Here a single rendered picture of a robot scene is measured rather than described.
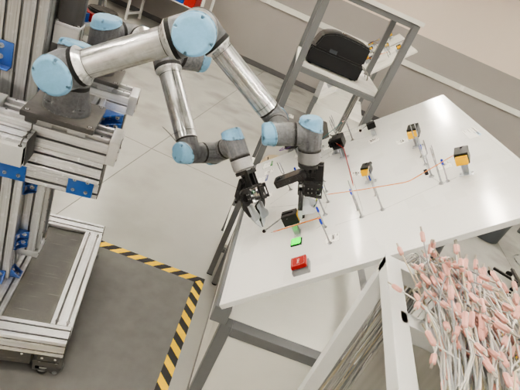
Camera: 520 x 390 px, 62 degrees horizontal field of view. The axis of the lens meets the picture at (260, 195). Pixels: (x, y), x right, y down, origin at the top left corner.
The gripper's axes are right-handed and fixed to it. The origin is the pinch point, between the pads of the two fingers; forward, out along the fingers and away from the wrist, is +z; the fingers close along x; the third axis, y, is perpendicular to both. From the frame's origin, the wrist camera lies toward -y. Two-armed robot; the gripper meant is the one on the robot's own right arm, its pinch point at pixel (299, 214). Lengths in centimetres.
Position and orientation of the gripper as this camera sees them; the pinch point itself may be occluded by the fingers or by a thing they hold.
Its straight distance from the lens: 153.8
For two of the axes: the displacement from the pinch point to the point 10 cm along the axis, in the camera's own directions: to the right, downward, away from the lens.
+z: -0.1, 8.8, 4.7
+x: 1.5, -4.6, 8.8
